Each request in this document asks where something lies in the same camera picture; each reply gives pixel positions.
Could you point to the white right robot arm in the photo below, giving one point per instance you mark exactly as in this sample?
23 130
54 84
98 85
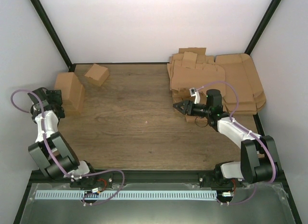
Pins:
259 160

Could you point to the small folded cardboard box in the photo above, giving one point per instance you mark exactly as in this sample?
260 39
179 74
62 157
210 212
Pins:
97 75

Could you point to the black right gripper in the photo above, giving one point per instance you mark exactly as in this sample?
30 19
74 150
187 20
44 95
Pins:
187 104

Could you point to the tall folded cardboard box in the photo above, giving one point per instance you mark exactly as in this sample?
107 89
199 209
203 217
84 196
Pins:
74 100

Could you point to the black aluminium frame rail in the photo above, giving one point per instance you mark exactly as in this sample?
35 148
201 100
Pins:
200 178

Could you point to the large flat cardboard sheet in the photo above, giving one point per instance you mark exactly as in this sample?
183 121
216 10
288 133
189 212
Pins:
242 75

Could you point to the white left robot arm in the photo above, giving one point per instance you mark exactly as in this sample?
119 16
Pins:
51 152

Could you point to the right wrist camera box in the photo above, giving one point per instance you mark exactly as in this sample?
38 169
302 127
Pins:
195 93

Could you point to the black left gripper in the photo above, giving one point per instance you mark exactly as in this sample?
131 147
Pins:
57 98

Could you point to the light blue slotted cable duct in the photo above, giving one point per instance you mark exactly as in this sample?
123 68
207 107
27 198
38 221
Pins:
128 195

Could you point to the stack of flat cardboard sheets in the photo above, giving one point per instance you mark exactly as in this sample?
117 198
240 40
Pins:
192 68

